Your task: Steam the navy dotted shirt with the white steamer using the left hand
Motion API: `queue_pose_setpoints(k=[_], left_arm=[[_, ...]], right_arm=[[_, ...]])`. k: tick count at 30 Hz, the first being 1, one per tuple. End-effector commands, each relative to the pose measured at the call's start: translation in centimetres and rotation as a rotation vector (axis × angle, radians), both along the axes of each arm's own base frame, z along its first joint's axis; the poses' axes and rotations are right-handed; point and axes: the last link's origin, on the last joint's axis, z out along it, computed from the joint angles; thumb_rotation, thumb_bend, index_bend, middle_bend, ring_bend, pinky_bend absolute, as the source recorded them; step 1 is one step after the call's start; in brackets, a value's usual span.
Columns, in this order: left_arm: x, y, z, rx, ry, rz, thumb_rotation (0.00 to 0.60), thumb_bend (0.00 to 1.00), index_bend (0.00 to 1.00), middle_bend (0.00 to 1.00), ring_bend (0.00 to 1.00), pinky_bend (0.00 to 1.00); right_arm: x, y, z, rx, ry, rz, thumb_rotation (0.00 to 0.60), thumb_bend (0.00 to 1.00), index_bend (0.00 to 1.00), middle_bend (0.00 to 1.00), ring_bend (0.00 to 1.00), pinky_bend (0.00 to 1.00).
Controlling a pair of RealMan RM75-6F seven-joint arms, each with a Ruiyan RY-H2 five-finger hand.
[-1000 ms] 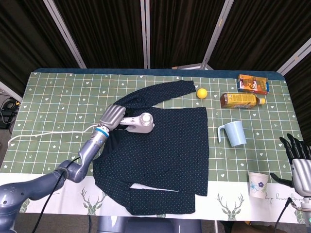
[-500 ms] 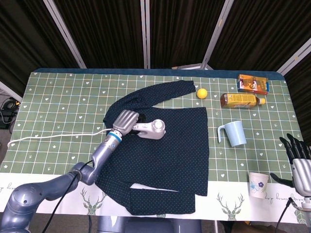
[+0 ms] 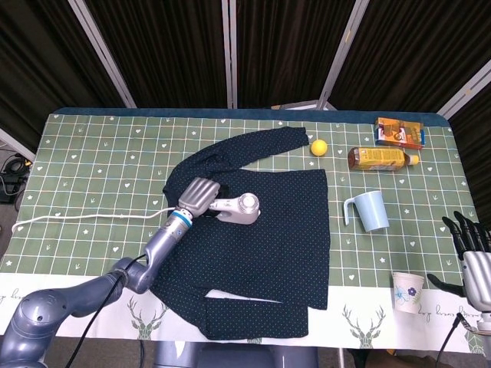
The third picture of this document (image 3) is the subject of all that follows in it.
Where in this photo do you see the yellow ball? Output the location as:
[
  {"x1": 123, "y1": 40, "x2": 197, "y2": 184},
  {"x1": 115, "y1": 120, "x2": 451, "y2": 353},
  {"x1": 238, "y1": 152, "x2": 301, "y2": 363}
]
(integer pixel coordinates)
[{"x1": 310, "y1": 139, "x2": 330, "y2": 158}]

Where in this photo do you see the dark brown pleated curtain panel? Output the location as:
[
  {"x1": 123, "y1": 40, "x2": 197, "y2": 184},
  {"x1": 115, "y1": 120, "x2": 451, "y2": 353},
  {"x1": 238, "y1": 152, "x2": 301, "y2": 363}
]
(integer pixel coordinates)
[
  {"x1": 84, "y1": 0, "x2": 232, "y2": 110},
  {"x1": 0, "y1": 0, "x2": 127, "y2": 143},
  {"x1": 234, "y1": 0, "x2": 358, "y2": 110},
  {"x1": 331, "y1": 0, "x2": 491, "y2": 113}
]

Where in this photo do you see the green grid pattern tablecloth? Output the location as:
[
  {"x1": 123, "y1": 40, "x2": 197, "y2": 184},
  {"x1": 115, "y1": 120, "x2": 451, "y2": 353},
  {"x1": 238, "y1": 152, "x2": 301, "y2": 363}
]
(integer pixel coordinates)
[{"x1": 0, "y1": 108, "x2": 491, "y2": 343}]

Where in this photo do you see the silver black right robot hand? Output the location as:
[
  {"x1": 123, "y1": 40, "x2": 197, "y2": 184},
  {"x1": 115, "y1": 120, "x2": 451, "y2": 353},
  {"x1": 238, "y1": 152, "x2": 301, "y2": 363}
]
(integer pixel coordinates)
[{"x1": 426, "y1": 210, "x2": 491, "y2": 309}]

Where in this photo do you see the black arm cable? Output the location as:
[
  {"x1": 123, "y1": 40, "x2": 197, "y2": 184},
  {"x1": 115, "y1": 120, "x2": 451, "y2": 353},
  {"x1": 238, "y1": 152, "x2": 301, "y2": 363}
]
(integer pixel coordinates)
[
  {"x1": 437, "y1": 312, "x2": 464, "y2": 368},
  {"x1": 71, "y1": 251, "x2": 149, "y2": 368}
]

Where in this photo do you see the light blue plastic mug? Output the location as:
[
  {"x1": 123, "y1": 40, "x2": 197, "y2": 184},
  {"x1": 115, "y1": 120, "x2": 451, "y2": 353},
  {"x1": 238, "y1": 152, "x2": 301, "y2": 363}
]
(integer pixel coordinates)
[{"x1": 342, "y1": 189, "x2": 390, "y2": 234}]

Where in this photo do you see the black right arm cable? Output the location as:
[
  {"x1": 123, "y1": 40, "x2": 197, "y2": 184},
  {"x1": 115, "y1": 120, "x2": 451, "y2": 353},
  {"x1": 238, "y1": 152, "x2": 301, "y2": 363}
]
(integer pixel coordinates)
[{"x1": 437, "y1": 312, "x2": 464, "y2": 368}]

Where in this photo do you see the white power cord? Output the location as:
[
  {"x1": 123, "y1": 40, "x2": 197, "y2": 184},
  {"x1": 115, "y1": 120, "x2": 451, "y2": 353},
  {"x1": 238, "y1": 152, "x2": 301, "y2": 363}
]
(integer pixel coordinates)
[{"x1": 11, "y1": 206, "x2": 180, "y2": 233}]

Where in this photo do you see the orange snack carton box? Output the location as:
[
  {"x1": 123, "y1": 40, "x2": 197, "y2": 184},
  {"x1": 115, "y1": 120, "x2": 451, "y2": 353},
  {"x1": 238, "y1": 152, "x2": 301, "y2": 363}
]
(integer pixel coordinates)
[{"x1": 374, "y1": 117, "x2": 427, "y2": 150}]

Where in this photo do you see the white screen frame post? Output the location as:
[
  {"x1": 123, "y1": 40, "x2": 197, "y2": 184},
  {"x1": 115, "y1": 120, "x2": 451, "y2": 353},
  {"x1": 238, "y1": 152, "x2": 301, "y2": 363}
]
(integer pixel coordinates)
[
  {"x1": 68, "y1": 0, "x2": 138, "y2": 109},
  {"x1": 221, "y1": 0, "x2": 239, "y2": 109},
  {"x1": 437, "y1": 57, "x2": 491, "y2": 120},
  {"x1": 318, "y1": 0, "x2": 370, "y2": 110}
]

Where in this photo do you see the white handheld steam iron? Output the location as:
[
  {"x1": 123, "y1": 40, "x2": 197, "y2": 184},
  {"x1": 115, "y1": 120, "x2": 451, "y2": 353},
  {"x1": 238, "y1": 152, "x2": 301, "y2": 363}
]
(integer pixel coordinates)
[{"x1": 208, "y1": 191, "x2": 262, "y2": 226}]

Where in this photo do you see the flower print paper cup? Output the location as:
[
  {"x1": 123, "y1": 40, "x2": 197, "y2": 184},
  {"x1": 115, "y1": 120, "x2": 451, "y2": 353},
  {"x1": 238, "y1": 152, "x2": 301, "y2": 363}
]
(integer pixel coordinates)
[{"x1": 391, "y1": 271, "x2": 425, "y2": 315}]

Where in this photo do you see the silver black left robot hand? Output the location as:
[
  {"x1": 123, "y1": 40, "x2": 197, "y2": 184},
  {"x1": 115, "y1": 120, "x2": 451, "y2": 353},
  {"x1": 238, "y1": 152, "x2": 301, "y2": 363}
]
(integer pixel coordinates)
[{"x1": 176, "y1": 176, "x2": 232, "y2": 222}]

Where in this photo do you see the grey box behind table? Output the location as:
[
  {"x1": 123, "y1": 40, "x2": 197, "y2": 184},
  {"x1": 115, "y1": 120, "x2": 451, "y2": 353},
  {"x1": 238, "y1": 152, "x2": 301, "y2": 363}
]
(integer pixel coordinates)
[{"x1": 269, "y1": 100, "x2": 339, "y2": 112}]

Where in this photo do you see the black floor cable bundle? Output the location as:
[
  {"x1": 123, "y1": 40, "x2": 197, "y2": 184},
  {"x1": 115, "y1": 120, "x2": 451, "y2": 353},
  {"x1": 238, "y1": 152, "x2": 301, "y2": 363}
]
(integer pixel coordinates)
[{"x1": 0, "y1": 152, "x2": 31, "y2": 205}]

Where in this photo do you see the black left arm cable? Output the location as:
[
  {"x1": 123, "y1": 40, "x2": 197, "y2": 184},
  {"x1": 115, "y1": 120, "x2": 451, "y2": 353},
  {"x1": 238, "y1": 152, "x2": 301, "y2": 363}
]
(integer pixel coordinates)
[{"x1": 71, "y1": 251, "x2": 149, "y2": 368}]

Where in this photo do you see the dark blue dotted shirt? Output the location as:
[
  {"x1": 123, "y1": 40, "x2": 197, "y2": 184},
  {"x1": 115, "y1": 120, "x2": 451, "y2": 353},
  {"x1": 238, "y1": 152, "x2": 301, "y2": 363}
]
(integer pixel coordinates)
[{"x1": 147, "y1": 126, "x2": 331, "y2": 342}]

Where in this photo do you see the brown tea bottle yellow label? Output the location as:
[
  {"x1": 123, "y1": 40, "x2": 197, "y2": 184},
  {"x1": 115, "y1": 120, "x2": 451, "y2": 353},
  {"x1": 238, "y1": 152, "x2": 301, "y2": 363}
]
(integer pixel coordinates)
[{"x1": 347, "y1": 146, "x2": 421, "y2": 173}]

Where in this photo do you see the grey robot torso base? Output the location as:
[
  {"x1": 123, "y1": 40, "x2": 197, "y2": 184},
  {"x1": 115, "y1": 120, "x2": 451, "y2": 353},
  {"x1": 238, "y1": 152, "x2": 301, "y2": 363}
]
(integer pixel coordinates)
[{"x1": 153, "y1": 340, "x2": 320, "y2": 368}]

